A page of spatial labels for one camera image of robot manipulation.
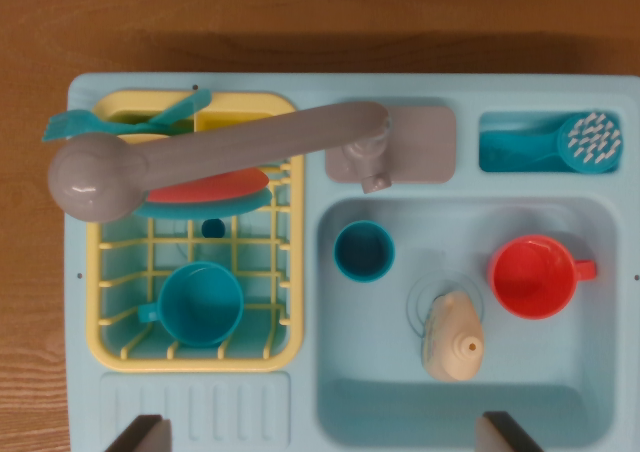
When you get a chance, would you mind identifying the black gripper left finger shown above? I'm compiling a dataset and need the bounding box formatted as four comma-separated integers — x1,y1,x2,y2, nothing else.
103,414,172,452

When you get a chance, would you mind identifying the teal mug with handle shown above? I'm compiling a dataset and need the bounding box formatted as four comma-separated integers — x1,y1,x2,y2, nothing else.
137,261,246,349

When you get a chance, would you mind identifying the grey toy faucet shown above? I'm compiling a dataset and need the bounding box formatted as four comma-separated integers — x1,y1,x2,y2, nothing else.
47,101,457,223

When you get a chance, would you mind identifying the teal toy plate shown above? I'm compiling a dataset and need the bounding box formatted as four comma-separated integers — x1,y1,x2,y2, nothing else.
132,186,274,219

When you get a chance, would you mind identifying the cream detergent bottle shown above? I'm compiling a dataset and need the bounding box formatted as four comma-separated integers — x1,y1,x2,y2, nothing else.
421,291,485,383

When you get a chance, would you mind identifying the light blue toy sink unit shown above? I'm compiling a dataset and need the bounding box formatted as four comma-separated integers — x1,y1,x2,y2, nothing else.
64,73,640,452

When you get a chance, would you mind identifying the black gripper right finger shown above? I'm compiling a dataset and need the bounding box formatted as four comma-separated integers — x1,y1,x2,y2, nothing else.
474,410,545,452

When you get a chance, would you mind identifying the teal toy fork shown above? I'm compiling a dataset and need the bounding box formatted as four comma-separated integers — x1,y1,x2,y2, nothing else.
41,110,166,143

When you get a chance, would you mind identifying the red toy plate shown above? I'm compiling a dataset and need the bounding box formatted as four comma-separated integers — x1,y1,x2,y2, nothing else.
146,166,271,204

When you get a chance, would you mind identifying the teal cup without handle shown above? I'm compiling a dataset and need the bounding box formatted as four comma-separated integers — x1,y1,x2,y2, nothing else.
333,220,396,283

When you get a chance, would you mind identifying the teal toy knife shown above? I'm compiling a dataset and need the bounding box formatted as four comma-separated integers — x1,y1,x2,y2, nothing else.
149,88,214,126

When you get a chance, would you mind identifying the teal dish brush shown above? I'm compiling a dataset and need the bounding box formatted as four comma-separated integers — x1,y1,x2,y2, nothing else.
482,111,624,175

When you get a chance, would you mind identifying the yellow dish rack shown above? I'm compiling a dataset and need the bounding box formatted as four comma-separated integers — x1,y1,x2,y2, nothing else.
85,89,306,373

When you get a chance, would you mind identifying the red mug with handle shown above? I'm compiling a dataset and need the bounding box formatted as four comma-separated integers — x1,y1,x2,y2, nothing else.
488,235,599,321

